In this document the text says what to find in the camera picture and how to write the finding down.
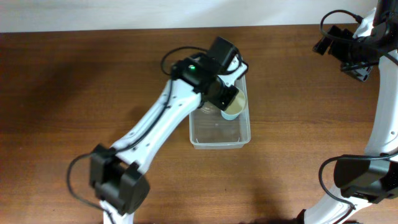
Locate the cream plastic cup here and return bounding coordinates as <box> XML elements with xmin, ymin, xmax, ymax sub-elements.
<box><xmin>221</xmin><ymin>89</ymin><xmax>247</xmax><ymax>121</ymax></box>

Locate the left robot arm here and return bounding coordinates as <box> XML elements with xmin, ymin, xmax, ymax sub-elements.
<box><xmin>90</xmin><ymin>37</ymin><xmax>248</xmax><ymax>223</ymax></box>

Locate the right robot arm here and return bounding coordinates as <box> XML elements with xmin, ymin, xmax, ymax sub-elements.
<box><xmin>294</xmin><ymin>0</ymin><xmax>397</xmax><ymax>223</ymax></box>

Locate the clear plastic storage container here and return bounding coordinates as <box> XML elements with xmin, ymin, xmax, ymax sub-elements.
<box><xmin>188</xmin><ymin>71</ymin><xmax>251</xmax><ymax>150</ymax></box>

